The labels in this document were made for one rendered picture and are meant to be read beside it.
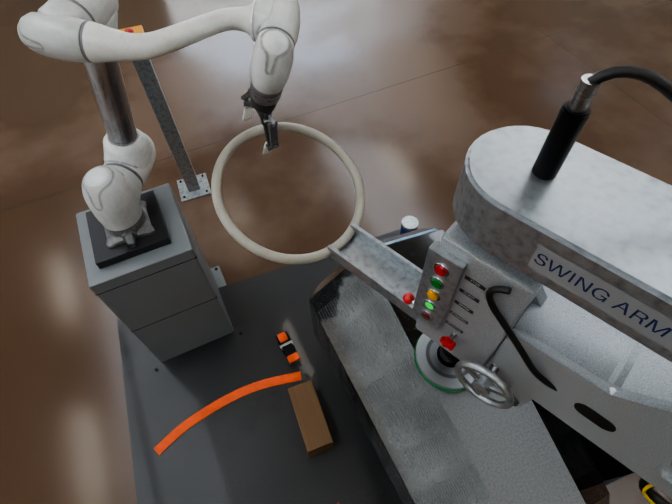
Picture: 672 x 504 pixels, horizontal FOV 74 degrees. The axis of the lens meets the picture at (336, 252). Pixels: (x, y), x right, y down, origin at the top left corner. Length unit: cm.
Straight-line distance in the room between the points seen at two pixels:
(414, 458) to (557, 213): 102
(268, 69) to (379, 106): 250
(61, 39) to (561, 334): 135
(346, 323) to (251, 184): 163
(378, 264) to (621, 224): 76
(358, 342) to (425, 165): 181
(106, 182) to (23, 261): 163
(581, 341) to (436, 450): 67
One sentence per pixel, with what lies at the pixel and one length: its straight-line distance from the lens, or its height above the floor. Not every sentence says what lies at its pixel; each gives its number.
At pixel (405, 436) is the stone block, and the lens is 158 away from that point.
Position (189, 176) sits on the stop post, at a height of 14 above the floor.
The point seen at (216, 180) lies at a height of 125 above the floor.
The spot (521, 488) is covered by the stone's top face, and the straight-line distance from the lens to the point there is 150.
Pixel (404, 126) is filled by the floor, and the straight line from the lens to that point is 349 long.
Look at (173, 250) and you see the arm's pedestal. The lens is 187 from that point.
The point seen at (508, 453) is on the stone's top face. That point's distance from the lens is 151.
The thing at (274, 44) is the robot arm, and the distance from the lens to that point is 119.
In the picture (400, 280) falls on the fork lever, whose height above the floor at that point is 107.
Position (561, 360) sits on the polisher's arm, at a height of 138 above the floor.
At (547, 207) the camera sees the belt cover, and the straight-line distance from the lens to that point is 77.
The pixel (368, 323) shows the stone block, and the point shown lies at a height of 74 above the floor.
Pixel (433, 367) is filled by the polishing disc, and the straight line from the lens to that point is 147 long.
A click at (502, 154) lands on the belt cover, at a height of 169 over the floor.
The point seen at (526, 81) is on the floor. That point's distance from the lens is 415.
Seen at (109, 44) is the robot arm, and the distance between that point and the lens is 137.
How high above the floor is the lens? 223
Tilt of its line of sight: 56 degrees down
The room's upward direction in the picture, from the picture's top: 2 degrees counter-clockwise
